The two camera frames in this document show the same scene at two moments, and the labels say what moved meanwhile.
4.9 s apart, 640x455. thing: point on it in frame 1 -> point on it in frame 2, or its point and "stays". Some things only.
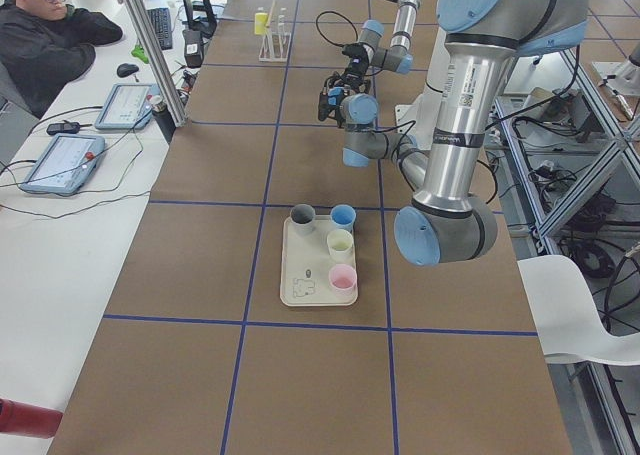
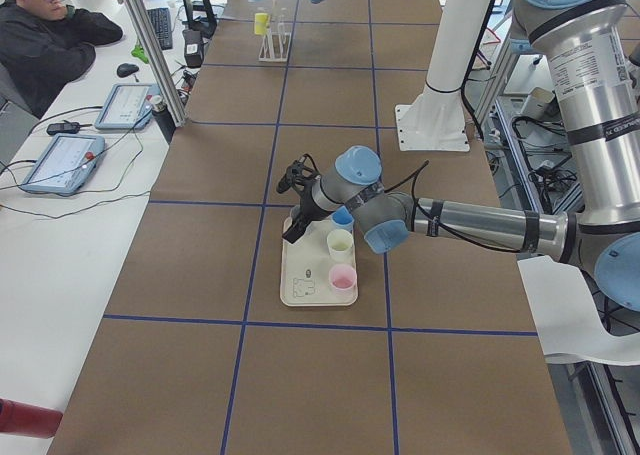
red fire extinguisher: x=28 y=420 stays
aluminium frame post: x=151 y=51 stays
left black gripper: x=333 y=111 -> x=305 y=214
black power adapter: x=64 y=128 stays
